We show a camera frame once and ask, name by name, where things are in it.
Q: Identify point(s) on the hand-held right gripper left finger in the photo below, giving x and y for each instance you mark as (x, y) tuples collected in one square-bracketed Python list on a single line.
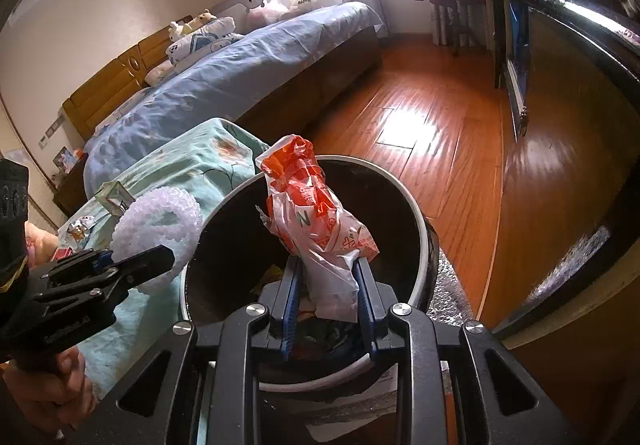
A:
[(287, 310)]

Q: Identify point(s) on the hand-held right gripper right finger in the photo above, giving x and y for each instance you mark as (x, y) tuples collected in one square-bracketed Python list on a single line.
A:
[(365, 310)]

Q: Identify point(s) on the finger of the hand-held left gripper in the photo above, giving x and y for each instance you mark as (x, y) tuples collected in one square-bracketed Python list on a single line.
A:
[(140, 265), (75, 262)]

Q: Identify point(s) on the black trash bin white rim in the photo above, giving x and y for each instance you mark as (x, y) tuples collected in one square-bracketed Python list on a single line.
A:
[(230, 250)]

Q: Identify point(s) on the orange white plastic bag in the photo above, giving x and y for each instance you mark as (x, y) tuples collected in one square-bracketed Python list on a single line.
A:
[(310, 225)]

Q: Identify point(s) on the person's left hand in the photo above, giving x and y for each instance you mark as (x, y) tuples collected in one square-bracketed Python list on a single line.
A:
[(45, 395)]

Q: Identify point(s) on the crumpled foil wrapper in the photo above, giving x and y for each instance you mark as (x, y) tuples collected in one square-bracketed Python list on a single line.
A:
[(81, 227)]

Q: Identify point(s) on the cream teddy bear pink heart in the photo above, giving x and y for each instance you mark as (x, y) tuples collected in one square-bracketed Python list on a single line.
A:
[(40, 245)]

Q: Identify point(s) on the small green carton box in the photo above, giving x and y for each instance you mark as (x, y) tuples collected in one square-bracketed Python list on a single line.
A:
[(116, 197)]

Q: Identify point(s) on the wooden nightstand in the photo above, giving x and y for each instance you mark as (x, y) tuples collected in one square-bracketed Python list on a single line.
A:
[(70, 187)]

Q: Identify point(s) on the silver foil mat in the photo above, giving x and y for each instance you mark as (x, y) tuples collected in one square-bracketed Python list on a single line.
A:
[(450, 290)]

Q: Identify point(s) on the teal floral tablecloth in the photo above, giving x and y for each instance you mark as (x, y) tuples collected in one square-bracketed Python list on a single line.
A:
[(200, 150)]

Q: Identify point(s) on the wooden headboard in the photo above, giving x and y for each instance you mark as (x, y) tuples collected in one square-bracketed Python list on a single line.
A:
[(110, 80)]

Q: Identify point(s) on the small white pillow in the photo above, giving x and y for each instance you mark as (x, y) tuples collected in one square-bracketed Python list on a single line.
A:
[(160, 72)]

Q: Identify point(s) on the bed with blue sheet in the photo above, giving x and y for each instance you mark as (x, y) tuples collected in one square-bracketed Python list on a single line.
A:
[(225, 70)]

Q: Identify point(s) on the white yellow plush toy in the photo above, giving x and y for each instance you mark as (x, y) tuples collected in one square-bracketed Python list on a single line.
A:
[(192, 25)]

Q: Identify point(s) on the pink plush toy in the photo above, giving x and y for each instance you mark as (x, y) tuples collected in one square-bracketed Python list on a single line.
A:
[(267, 11)]

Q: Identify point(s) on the black cabinet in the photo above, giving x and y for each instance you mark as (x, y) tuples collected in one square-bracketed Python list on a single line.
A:
[(565, 100)]

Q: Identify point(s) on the photo frame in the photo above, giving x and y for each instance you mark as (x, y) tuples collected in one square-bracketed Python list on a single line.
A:
[(64, 160)]

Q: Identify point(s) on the wall switch panel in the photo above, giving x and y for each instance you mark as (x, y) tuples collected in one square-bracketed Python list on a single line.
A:
[(50, 134)]

